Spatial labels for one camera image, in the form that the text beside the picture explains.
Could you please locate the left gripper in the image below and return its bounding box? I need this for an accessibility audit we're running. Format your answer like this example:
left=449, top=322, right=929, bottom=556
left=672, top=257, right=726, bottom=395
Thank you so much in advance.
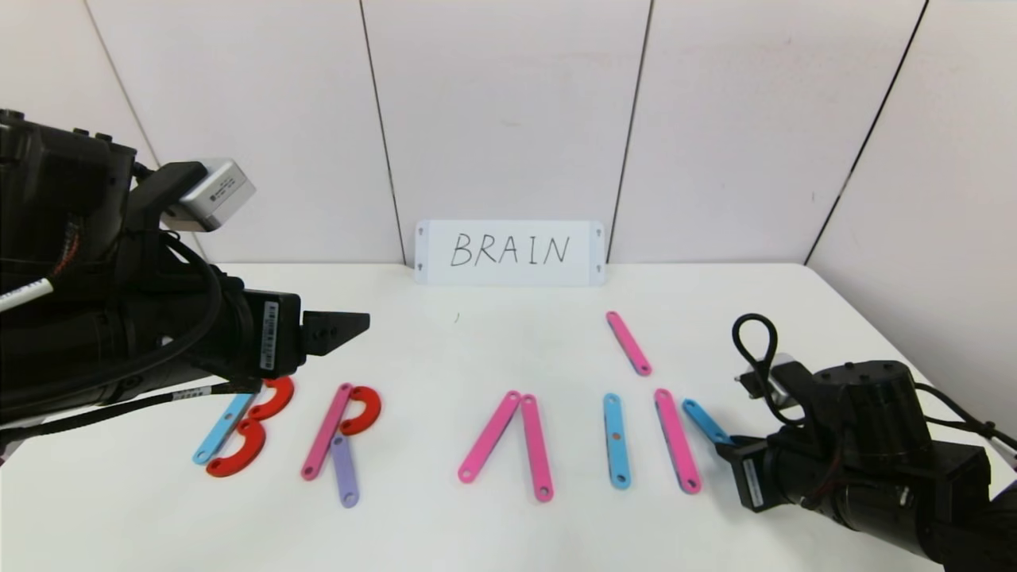
left=184, top=276, right=371, bottom=381

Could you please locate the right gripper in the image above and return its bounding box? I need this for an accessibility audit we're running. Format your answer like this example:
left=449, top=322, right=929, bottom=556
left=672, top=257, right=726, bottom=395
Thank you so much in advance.
left=714, top=424, right=841, bottom=513

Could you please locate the short blue bar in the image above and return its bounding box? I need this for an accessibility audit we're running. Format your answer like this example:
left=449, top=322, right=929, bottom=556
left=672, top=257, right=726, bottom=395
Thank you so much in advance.
left=682, top=398, right=737, bottom=447

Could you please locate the pink bar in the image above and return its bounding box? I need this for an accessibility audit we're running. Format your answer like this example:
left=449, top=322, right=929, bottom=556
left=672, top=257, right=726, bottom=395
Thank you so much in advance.
left=300, top=383, right=354, bottom=482
left=457, top=390, right=522, bottom=485
left=605, top=311, right=653, bottom=377
left=655, top=388, right=704, bottom=495
left=520, top=394, right=555, bottom=503

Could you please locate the small red arc piece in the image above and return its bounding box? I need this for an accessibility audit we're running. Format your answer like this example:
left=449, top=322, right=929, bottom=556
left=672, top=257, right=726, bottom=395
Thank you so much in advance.
left=339, top=386, right=382, bottom=436

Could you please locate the short purple bar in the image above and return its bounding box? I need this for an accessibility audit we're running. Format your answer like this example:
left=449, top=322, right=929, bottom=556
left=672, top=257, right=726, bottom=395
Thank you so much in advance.
left=331, top=433, right=361, bottom=509

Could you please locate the white BRAIN sign card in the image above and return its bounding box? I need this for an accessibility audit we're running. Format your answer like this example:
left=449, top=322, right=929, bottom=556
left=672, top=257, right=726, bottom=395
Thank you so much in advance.
left=415, top=220, right=606, bottom=287

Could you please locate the large red arc piece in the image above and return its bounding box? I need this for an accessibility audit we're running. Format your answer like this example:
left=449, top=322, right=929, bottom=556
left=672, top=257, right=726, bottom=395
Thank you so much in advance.
left=248, top=377, right=296, bottom=422
left=207, top=419, right=268, bottom=478

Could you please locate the long blue bar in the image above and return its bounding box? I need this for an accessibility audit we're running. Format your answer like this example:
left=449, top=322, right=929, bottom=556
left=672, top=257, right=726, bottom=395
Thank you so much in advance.
left=193, top=392, right=257, bottom=466
left=602, top=393, right=632, bottom=490

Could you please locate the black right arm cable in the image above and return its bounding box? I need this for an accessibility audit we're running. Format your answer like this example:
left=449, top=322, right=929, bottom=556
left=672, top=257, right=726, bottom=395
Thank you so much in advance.
left=732, top=313, right=807, bottom=427
left=912, top=383, right=1017, bottom=454

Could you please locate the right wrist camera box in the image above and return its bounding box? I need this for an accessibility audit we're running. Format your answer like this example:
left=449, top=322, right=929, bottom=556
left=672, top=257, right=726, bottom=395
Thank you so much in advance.
left=735, top=354, right=802, bottom=408

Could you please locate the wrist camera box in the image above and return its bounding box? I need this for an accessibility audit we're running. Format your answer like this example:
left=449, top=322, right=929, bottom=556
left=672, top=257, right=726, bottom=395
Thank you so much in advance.
left=161, top=158, right=257, bottom=234
left=735, top=354, right=802, bottom=408

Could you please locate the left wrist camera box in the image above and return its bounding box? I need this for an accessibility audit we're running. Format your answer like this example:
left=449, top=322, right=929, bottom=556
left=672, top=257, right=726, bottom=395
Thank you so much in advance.
left=161, top=158, right=257, bottom=234

